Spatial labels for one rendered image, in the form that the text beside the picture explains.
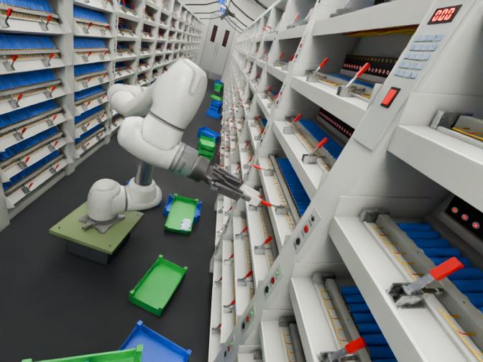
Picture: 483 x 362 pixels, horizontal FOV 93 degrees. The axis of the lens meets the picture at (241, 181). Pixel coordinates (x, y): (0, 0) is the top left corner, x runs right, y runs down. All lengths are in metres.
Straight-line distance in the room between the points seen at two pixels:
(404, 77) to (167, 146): 0.52
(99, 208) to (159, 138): 0.92
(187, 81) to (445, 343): 0.64
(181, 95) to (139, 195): 0.94
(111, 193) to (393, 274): 1.31
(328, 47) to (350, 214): 0.78
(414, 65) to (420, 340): 0.39
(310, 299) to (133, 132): 0.58
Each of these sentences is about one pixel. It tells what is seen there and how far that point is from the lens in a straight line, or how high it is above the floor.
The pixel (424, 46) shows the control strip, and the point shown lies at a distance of 0.51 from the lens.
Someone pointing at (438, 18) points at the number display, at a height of 1.49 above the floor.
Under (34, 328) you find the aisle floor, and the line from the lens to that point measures 1.56.
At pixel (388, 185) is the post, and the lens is 0.52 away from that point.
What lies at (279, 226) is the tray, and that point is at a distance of 0.74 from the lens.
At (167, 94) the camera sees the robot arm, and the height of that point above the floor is 1.20.
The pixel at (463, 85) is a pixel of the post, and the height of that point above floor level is 1.42.
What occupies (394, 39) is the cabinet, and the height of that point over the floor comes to 1.54.
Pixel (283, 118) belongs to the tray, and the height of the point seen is 1.16.
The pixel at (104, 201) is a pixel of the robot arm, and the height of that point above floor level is 0.43.
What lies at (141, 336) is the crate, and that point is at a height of 0.00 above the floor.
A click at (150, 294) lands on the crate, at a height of 0.00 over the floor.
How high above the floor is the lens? 1.35
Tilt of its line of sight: 28 degrees down
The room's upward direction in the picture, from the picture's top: 22 degrees clockwise
